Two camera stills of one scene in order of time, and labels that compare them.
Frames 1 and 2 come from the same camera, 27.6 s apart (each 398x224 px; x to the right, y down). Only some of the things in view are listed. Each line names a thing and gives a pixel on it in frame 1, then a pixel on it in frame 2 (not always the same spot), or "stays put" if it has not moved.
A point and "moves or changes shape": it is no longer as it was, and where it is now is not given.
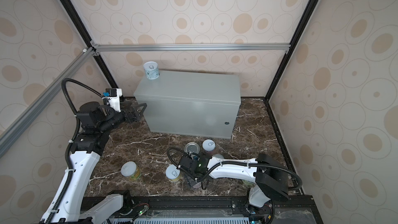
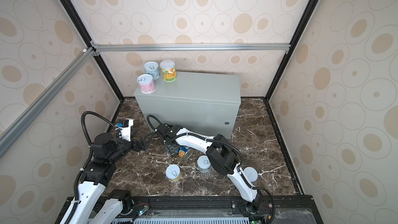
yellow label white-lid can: x=172 y=173 stays put
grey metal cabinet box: x=201 y=103 stays put
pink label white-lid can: x=197 y=185 to x=146 y=84
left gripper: x=136 y=116 to x=144 y=144
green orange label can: x=247 y=182 moves or changes shape
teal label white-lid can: x=152 y=70 stays put
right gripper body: x=190 y=178 to x=169 y=150
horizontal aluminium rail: x=190 y=48 stays put
